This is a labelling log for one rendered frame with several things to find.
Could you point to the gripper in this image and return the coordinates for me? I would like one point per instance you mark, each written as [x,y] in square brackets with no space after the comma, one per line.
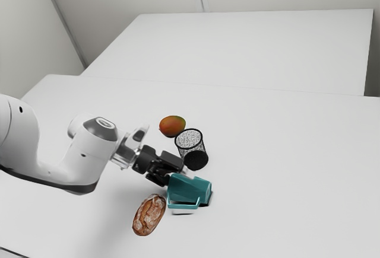
[146,160]

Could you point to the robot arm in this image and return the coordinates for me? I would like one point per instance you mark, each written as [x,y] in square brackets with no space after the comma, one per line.
[53,157]

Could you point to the teal faceted mug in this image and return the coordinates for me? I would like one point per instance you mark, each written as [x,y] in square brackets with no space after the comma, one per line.
[188,192]

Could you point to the black mesh pen holder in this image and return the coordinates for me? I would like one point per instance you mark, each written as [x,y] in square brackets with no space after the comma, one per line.
[191,148]

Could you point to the red green mango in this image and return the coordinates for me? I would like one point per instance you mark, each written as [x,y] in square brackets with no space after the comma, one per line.
[172,125]

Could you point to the brown bread loaf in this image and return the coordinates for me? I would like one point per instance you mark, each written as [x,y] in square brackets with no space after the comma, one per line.
[149,214]

